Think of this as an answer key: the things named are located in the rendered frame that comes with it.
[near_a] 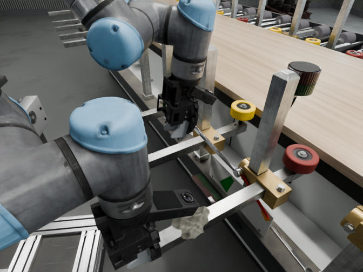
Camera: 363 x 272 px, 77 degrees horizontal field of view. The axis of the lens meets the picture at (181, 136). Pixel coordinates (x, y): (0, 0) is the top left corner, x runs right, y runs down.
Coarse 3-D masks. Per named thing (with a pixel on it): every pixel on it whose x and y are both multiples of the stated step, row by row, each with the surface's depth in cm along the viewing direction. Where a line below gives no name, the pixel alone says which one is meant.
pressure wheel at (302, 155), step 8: (296, 144) 61; (288, 152) 58; (296, 152) 59; (304, 152) 58; (312, 152) 58; (288, 160) 57; (296, 160) 56; (304, 160) 56; (312, 160) 56; (288, 168) 58; (296, 168) 56; (304, 168) 55; (312, 168) 56
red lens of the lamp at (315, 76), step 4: (288, 64) 45; (288, 68) 44; (320, 68) 44; (296, 72) 43; (300, 72) 42; (320, 72) 43; (300, 76) 42; (304, 76) 42; (308, 76) 42; (312, 76) 42; (316, 76) 42; (300, 80) 43; (304, 80) 43; (308, 80) 43; (312, 80) 43; (316, 80) 43; (304, 84) 43; (308, 84) 43
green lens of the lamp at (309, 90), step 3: (315, 84) 44; (297, 87) 44; (300, 87) 44; (303, 87) 44; (306, 87) 43; (309, 87) 44; (312, 87) 44; (297, 90) 44; (300, 90) 44; (303, 90) 44; (306, 90) 44; (309, 90) 44; (312, 90) 45; (294, 93) 45; (297, 93) 45; (300, 93) 44; (303, 93) 44; (306, 93) 44; (309, 93) 45
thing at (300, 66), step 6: (294, 66) 44; (300, 66) 44; (306, 66) 44; (312, 66) 44; (318, 66) 44; (306, 72) 42; (312, 72) 42; (300, 84) 43; (312, 84) 44; (294, 96) 45
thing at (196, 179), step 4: (192, 176) 78; (196, 176) 78; (196, 180) 77; (200, 184) 76; (200, 188) 75; (204, 188) 75; (204, 192) 73; (208, 192) 73; (208, 196) 72; (212, 196) 72; (212, 200) 71; (216, 200) 71
